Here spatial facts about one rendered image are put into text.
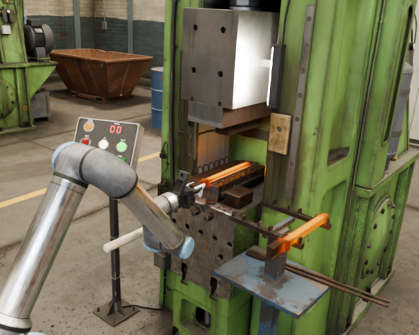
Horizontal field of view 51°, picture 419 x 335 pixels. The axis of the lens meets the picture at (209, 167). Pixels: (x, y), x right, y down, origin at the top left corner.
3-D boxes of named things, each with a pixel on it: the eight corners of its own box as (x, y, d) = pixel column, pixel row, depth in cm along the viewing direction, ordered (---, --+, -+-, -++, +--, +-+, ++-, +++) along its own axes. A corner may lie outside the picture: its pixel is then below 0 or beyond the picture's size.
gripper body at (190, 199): (183, 199, 203) (165, 209, 194) (183, 183, 200) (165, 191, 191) (196, 205, 199) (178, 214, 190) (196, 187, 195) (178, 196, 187)
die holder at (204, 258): (229, 301, 207) (235, 216, 192) (170, 270, 229) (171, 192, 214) (287, 256, 249) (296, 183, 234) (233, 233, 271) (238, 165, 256)
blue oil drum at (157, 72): (170, 133, 657) (171, 73, 628) (142, 125, 689) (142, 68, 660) (195, 125, 702) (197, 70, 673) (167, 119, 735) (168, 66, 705)
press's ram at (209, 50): (249, 113, 182) (257, 10, 168) (180, 98, 204) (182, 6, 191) (297, 100, 213) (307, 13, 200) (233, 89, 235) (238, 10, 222)
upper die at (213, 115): (221, 129, 193) (223, 108, 190) (187, 120, 204) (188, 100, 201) (271, 115, 224) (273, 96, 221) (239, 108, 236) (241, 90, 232)
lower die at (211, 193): (217, 202, 205) (218, 185, 202) (185, 191, 216) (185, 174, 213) (265, 179, 236) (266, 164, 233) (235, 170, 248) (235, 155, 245)
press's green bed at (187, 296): (223, 377, 223) (228, 301, 207) (169, 343, 245) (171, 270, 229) (278, 324, 264) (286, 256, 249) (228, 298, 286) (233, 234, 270)
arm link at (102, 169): (124, 148, 130) (201, 241, 183) (94, 140, 136) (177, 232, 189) (103, 181, 126) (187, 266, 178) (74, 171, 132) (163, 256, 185)
